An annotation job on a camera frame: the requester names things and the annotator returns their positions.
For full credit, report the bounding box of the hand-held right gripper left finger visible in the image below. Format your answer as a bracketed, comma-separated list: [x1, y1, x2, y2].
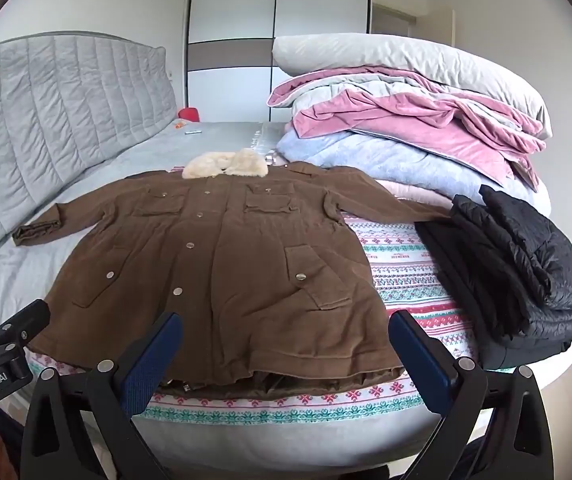
[20, 311, 184, 480]

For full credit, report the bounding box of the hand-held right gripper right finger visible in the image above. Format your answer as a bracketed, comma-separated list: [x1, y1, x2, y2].
[388, 309, 566, 480]

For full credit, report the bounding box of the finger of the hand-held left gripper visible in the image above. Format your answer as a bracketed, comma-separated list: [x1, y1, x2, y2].
[0, 299, 51, 361]

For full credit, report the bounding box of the brown coat with fur collar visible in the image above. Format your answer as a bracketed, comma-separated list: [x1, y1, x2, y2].
[12, 149, 454, 393]

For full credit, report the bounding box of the patterned knit-print blanket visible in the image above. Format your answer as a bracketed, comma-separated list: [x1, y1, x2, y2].
[28, 160, 481, 426]

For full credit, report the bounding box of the black quilted jacket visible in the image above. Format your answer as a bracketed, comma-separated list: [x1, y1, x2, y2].
[414, 184, 572, 368]

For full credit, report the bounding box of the pale pink blanket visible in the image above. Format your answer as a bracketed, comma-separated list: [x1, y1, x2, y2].
[373, 179, 466, 211]

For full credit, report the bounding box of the bed with grey sheet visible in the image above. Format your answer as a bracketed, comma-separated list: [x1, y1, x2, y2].
[0, 119, 572, 476]

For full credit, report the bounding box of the light blue blanket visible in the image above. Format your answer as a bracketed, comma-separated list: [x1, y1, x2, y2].
[276, 129, 551, 211]

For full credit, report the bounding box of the grey quilted headboard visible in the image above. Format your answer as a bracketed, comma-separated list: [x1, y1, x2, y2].
[0, 31, 179, 266]

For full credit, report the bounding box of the pink velvet blanket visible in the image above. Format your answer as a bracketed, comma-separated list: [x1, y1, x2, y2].
[267, 66, 549, 192]

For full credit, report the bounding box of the clear plastic bag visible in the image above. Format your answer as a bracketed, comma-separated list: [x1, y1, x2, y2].
[246, 122, 287, 167]

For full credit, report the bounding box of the grey pillow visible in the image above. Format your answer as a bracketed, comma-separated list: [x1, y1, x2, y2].
[271, 35, 554, 140]

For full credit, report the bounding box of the white sliding-door wardrobe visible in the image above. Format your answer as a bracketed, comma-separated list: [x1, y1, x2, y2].
[184, 0, 373, 123]

